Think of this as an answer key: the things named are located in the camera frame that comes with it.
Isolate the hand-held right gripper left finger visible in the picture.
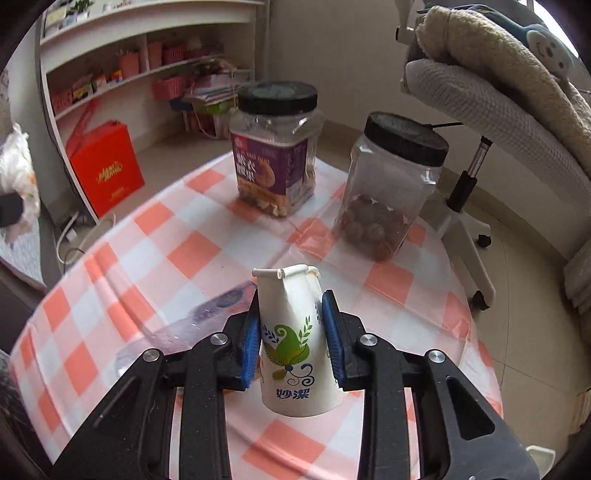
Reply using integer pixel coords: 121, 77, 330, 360
53, 292, 262, 480

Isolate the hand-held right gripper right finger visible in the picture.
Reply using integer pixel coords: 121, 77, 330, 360
322, 290, 541, 480

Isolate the white paper cup leaf print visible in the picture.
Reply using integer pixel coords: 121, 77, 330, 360
252, 265, 343, 417

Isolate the crushed clear plastic bottle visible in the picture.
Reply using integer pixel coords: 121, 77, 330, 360
113, 286, 254, 374

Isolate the orange white checked tablecloth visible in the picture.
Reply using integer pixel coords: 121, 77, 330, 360
9, 150, 504, 480

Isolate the clear plastic nut jar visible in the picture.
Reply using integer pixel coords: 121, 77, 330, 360
333, 112, 450, 261

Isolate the purple label plastic jar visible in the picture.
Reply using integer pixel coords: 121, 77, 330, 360
229, 82, 324, 222

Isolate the orange gift box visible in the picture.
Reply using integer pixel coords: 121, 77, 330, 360
69, 121, 146, 217

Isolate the grey patterned mat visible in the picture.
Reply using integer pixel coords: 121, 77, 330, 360
0, 222, 47, 289

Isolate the pile of papers and packets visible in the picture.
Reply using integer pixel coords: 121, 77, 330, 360
182, 60, 252, 139

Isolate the beige folded bedding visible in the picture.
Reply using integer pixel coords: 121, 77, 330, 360
563, 240, 591, 315

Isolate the flat red box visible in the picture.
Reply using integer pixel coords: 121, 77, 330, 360
65, 99, 101, 148

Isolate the white office chair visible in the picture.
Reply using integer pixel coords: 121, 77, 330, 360
394, 0, 591, 310

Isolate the white shelf unit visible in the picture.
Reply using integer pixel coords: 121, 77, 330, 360
39, 0, 269, 224

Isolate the white plastic bag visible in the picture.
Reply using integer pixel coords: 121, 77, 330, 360
0, 122, 41, 241

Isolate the beige fleece blanket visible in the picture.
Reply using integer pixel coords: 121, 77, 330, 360
416, 7, 591, 176

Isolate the blue plush toy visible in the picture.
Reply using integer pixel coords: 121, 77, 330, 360
457, 4, 578, 81

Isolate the white cable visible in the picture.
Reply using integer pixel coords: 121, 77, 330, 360
55, 211, 116, 266

